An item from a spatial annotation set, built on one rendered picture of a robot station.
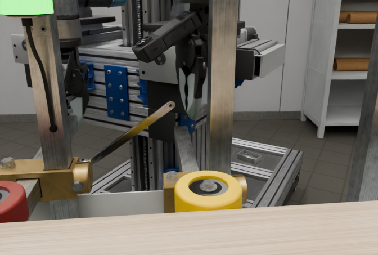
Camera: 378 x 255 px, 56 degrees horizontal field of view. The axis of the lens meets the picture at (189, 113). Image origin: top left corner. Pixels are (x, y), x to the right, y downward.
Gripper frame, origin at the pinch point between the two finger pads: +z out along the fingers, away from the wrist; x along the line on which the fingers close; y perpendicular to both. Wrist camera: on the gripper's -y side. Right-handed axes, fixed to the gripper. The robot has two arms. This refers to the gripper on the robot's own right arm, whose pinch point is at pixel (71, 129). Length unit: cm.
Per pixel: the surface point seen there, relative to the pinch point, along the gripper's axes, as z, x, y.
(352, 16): -10, -166, 179
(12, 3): -29.0, -3.5, -34.3
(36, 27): -25.8, -4.0, -28.7
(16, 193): -8.7, -3.2, -41.2
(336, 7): -17, -151, 175
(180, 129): 0.1, -24.7, -2.2
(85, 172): -4.2, -8.2, -28.6
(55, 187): -2.2, -3.7, -29.4
